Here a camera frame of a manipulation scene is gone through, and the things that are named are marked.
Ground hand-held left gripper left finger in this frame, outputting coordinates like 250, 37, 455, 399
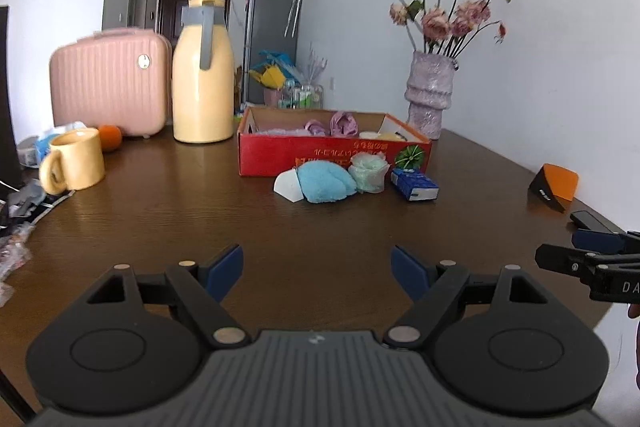
86, 244, 252, 350

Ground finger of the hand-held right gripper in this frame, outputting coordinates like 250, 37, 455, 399
572, 228, 640, 254
535, 244, 608, 280

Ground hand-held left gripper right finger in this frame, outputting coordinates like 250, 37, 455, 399
383, 245, 549, 350

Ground red cardboard box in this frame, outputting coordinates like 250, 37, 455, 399
236, 107, 432, 178

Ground black rectangular object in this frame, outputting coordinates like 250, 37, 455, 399
570, 210, 626, 234

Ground orange black wedge object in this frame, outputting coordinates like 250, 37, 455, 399
528, 163, 580, 214

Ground small blue white carton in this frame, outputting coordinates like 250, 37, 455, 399
390, 168, 440, 202

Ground white paper piece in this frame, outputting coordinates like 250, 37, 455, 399
273, 167, 306, 202

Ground pale green plastic bag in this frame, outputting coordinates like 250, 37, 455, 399
348, 152, 391, 194

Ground light blue plush towel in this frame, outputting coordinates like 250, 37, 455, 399
296, 161, 358, 204

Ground purple crumpled bag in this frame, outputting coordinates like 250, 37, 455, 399
329, 111, 358, 138

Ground orange fruit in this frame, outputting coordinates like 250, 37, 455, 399
97, 125, 123, 152

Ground yellow thermos jug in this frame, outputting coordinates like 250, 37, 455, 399
171, 0, 236, 144

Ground purple ribbed vase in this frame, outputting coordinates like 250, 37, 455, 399
404, 51, 458, 140

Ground yellow mug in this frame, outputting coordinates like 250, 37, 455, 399
39, 128, 106, 195

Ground clear plastic wrappers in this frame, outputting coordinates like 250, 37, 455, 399
0, 184, 76, 308

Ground blue snack packet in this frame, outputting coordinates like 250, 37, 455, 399
17, 121, 88, 168

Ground pink suitcase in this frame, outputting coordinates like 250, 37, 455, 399
49, 28, 173, 138

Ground grey refrigerator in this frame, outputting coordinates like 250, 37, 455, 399
243, 0, 306, 108

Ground dark brown door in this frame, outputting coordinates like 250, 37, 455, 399
157, 0, 233, 50

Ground black monitor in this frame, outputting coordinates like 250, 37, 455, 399
0, 5, 23, 198

